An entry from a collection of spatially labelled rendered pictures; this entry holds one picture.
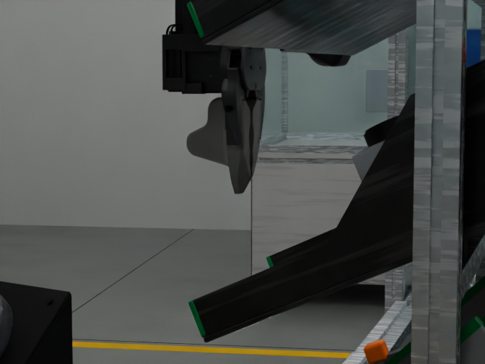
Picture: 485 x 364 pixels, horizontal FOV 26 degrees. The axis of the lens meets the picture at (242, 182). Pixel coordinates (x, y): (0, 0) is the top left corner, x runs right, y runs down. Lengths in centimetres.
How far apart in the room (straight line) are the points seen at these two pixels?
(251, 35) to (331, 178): 553
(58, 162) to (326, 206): 403
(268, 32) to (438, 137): 15
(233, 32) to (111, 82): 891
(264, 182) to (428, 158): 567
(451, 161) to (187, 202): 890
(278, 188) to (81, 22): 388
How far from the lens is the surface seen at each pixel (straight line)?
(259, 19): 55
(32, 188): 975
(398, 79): 184
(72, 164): 960
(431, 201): 48
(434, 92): 48
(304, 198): 612
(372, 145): 57
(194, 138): 100
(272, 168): 613
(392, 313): 169
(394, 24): 77
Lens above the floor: 133
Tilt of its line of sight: 6 degrees down
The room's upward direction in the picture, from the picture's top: straight up
